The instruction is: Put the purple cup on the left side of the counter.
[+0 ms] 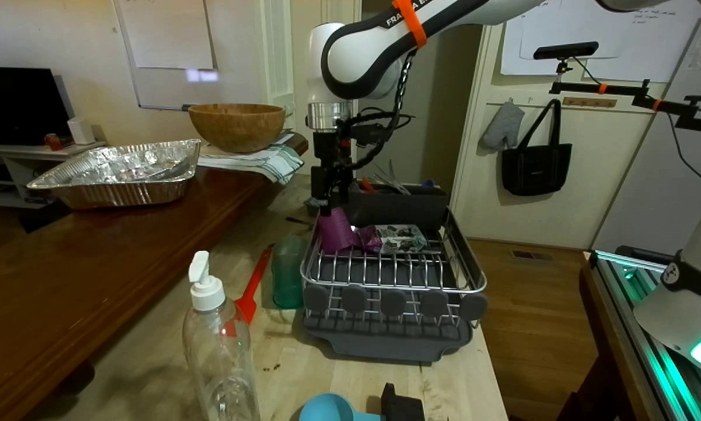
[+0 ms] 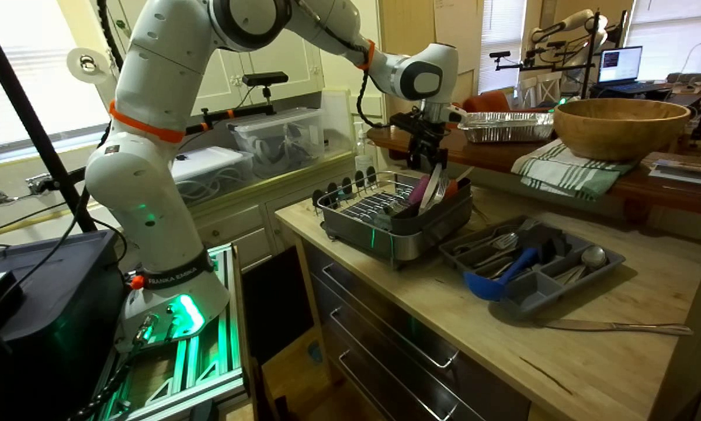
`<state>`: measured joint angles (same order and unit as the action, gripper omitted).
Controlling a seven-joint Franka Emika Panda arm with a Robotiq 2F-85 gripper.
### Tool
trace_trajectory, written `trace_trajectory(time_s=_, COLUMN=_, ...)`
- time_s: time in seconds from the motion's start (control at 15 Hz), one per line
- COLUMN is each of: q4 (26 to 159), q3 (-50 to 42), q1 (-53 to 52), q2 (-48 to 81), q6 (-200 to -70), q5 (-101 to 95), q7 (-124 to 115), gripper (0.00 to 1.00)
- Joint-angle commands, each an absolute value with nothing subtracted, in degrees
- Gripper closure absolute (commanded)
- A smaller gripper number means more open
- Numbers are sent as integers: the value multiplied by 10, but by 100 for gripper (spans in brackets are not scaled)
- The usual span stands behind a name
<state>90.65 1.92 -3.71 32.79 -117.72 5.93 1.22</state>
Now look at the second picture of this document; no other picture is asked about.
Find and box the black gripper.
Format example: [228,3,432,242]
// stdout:
[392,107,453,176]

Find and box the aluminium robot base platform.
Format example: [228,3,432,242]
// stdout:
[92,242,248,421]

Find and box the wide blade silver knife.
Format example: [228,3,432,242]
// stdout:
[416,161,444,217]

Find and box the silver butter knife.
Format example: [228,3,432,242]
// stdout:
[447,163,477,196]

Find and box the aluminium foil baking tray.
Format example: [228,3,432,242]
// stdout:
[456,109,555,146]

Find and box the grey dish rack drip tray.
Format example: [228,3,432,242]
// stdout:
[316,194,477,272]

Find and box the blue plastic ladle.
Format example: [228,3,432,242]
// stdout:
[462,245,541,304]

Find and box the green striped dish towel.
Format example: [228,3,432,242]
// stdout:
[510,139,637,201]

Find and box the clear plastic storage bin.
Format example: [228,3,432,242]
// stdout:
[228,105,329,177]
[171,146,254,206]

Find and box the grey cutlery tray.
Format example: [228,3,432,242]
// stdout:
[439,216,628,320]

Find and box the round silver spoon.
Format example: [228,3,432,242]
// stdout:
[555,244,612,285]

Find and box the large wooden bowl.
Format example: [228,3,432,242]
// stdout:
[553,95,695,163]

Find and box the open laptop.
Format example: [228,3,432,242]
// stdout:
[595,43,647,86]

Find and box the dark wooden table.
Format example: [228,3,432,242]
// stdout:
[365,107,701,221]

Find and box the grey flat book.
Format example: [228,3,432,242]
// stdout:
[649,160,701,191]

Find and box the black tripod pole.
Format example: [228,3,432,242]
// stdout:
[0,3,100,236]

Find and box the black equipment box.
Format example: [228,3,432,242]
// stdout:
[0,230,128,421]

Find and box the metal wire dish rack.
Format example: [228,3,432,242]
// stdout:
[310,167,477,236]

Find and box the black bar shaped camera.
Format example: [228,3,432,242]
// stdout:
[240,71,289,88]

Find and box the cabinet with metal drawer handles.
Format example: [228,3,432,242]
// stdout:
[295,242,533,421]

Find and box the black corrugated cable conduit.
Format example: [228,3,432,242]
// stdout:
[92,0,130,73]

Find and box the white round wall fixture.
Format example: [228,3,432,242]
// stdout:
[65,44,108,85]

